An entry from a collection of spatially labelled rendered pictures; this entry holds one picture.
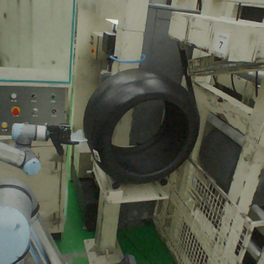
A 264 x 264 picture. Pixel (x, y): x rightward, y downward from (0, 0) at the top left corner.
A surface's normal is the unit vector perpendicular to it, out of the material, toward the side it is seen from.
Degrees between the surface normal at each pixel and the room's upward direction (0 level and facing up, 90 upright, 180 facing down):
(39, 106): 90
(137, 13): 90
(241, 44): 90
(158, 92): 79
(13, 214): 23
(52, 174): 90
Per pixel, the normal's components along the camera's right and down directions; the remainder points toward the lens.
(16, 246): 0.21, 0.29
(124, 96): -0.15, -0.26
